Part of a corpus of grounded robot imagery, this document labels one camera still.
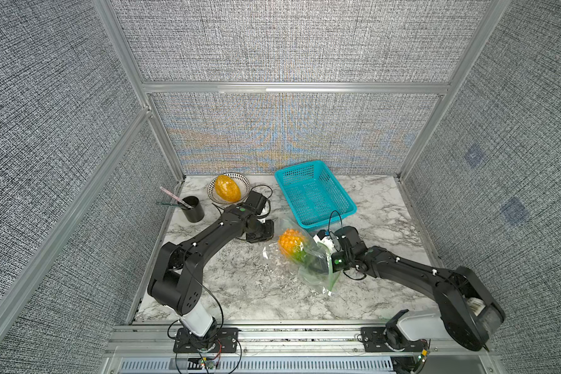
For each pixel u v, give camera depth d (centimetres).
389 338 65
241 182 115
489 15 70
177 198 96
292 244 84
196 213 101
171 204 92
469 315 41
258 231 74
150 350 73
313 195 113
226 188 106
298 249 82
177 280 45
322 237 79
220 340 73
